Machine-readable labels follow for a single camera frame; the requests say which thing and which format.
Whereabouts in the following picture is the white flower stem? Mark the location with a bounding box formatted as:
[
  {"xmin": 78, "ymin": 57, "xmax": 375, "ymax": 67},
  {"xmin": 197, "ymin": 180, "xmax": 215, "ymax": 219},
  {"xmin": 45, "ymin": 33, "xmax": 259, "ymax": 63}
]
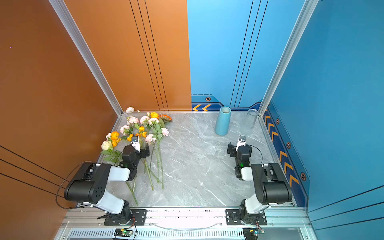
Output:
[{"xmin": 100, "ymin": 132, "xmax": 139, "ymax": 206}]

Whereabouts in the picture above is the orange poppy flower stem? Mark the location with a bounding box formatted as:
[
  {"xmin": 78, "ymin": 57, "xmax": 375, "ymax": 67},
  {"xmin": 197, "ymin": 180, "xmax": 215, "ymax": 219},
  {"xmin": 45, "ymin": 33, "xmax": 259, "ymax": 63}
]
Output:
[{"xmin": 101, "ymin": 125, "xmax": 154, "ymax": 190}]

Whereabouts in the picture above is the pink rose flower stem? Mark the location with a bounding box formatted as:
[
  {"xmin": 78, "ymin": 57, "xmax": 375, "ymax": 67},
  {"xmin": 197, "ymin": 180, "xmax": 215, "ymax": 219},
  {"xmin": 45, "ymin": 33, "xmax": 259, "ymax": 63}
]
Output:
[{"xmin": 120, "ymin": 116, "xmax": 142, "ymax": 142}]

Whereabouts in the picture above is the teal cylindrical vase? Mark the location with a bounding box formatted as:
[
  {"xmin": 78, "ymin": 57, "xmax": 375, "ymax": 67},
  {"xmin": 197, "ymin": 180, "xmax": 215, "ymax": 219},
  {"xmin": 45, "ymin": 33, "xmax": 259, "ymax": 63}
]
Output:
[{"xmin": 215, "ymin": 107, "xmax": 231, "ymax": 136}]

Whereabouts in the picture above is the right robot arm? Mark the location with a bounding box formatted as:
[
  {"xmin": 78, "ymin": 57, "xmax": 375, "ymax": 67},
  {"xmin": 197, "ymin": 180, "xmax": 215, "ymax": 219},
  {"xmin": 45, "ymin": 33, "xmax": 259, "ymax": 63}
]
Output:
[{"xmin": 227, "ymin": 142, "xmax": 293, "ymax": 225}]

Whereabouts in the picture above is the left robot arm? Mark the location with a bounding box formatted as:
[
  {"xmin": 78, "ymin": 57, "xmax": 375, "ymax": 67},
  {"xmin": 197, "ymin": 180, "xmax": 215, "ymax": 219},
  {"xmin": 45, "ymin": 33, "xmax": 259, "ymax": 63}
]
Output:
[{"xmin": 64, "ymin": 143, "xmax": 150, "ymax": 226}]

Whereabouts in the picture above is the pink carnation flower bunch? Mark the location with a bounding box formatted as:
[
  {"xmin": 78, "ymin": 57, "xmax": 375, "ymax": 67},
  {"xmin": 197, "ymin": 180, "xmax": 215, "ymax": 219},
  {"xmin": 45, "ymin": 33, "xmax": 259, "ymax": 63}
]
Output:
[{"xmin": 140, "ymin": 112, "xmax": 170, "ymax": 190}]

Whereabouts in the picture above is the clear glass cylinder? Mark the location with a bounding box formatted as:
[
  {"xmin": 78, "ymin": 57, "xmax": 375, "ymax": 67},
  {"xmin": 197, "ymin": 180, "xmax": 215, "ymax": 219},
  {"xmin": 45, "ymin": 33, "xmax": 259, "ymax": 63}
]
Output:
[{"xmin": 241, "ymin": 109, "xmax": 259, "ymax": 132}]

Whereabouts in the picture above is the orange gerbera flower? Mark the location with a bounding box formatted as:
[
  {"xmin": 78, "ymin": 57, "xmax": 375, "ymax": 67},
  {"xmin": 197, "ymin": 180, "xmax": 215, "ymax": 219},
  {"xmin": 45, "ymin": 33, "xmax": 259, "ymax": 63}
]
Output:
[{"xmin": 159, "ymin": 115, "xmax": 173, "ymax": 123}]

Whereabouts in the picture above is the left green circuit board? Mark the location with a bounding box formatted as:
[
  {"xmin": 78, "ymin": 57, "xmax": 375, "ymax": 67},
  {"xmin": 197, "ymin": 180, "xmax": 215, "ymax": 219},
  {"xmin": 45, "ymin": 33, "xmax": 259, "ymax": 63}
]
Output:
[{"xmin": 114, "ymin": 228, "xmax": 134, "ymax": 240}]

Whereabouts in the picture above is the right circuit board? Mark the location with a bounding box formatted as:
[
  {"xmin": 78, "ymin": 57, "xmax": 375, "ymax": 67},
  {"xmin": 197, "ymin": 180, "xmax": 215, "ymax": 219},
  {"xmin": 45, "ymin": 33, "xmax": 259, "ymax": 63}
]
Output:
[{"xmin": 243, "ymin": 228, "xmax": 265, "ymax": 240}]

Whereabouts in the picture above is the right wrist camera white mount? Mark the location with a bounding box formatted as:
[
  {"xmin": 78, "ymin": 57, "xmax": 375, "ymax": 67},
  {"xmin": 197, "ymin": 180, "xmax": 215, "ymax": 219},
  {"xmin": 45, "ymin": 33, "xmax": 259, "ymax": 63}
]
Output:
[{"xmin": 236, "ymin": 136, "xmax": 246, "ymax": 150}]

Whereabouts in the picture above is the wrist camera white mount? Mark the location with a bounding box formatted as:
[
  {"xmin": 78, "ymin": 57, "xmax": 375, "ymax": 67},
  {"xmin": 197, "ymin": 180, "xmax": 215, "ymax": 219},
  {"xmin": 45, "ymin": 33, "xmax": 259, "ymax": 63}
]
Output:
[
  {"xmin": 131, "ymin": 136, "xmax": 141, "ymax": 152},
  {"xmin": 236, "ymin": 136, "xmax": 246, "ymax": 150}
]

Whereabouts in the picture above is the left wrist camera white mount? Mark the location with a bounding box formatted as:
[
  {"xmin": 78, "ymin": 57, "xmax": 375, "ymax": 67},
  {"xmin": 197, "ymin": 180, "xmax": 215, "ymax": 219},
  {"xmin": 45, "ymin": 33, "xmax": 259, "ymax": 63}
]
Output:
[{"xmin": 131, "ymin": 136, "xmax": 141, "ymax": 152}]

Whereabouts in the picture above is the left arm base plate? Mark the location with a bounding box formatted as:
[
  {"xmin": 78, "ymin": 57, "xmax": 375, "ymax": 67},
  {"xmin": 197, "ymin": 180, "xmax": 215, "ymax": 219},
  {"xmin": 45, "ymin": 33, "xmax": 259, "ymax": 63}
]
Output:
[{"xmin": 104, "ymin": 209, "xmax": 148, "ymax": 227}]

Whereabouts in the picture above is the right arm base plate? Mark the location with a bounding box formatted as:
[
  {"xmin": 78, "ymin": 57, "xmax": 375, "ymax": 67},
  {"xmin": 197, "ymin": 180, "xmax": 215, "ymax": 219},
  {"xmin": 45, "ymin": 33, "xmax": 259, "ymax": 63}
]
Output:
[{"xmin": 225, "ymin": 209, "xmax": 268, "ymax": 226}]

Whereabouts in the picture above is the aluminium front rail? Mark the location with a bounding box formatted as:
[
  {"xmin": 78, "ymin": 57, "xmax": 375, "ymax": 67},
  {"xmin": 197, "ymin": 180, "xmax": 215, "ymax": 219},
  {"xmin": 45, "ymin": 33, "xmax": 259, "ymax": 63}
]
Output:
[{"xmin": 54, "ymin": 207, "xmax": 317, "ymax": 240}]

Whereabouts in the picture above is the left aluminium corner post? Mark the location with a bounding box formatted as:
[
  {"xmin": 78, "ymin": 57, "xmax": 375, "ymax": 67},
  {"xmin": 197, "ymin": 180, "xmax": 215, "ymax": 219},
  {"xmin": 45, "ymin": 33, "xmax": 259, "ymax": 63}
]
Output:
[{"xmin": 49, "ymin": 0, "xmax": 123, "ymax": 116}]

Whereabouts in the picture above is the aluminium corner post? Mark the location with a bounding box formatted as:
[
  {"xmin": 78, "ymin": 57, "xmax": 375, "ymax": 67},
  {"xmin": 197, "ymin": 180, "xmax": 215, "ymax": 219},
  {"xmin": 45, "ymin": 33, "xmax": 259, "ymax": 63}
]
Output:
[
  {"xmin": 49, "ymin": 0, "xmax": 123, "ymax": 116},
  {"xmin": 259, "ymin": 0, "xmax": 319, "ymax": 118}
]

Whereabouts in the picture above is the right aluminium corner post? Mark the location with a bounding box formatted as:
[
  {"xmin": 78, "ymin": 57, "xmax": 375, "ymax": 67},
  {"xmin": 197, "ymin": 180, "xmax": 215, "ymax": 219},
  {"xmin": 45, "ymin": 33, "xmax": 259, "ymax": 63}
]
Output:
[{"xmin": 259, "ymin": 0, "xmax": 319, "ymax": 118}]

